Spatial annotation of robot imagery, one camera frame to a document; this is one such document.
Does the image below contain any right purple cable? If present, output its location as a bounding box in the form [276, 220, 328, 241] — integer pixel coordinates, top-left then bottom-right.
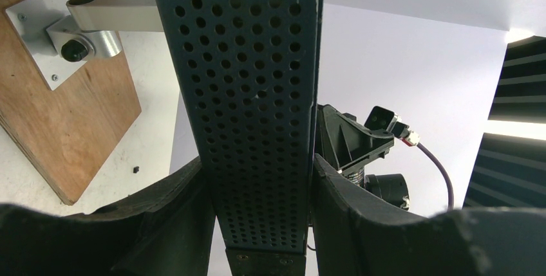
[402, 132, 456, 211]

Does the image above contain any black slatted panel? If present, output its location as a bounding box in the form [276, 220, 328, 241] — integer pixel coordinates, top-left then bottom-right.
[463, 36, 545, 208]

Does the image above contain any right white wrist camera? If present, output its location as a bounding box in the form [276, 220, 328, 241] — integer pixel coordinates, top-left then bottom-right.
[364, 106, 410, 139]

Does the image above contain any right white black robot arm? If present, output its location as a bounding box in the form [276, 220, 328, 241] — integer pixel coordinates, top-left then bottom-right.
[314, 104, 410, 210]

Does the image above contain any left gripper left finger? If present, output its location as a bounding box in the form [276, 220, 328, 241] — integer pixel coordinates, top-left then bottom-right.
[1, 159, 215, 275]

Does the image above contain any metal switch mounting stand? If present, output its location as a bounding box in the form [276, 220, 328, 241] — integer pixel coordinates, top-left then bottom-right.
[5, 0, 164, 91]

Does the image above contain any wooden base board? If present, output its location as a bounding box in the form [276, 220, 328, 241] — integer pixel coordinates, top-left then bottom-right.
[1, 14, 141, 205]

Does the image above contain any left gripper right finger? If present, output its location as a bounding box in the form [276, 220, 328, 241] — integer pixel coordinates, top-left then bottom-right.
[311, 156, 545, 275]

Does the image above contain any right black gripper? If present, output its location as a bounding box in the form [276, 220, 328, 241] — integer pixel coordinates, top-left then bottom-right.
[317, 105, 394, 187]

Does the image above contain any teal grey network switch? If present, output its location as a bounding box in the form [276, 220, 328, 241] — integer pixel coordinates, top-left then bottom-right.
[156, 0, 322, 275]

